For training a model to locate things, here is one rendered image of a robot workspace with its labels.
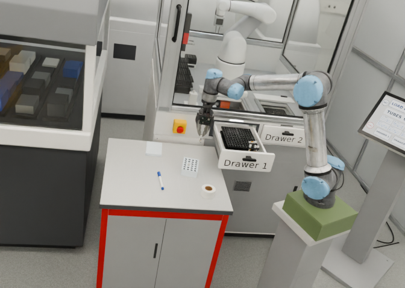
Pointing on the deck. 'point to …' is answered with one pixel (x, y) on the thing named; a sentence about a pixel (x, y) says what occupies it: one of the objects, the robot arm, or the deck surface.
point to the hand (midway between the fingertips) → (201, 133)
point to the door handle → (176, 23)
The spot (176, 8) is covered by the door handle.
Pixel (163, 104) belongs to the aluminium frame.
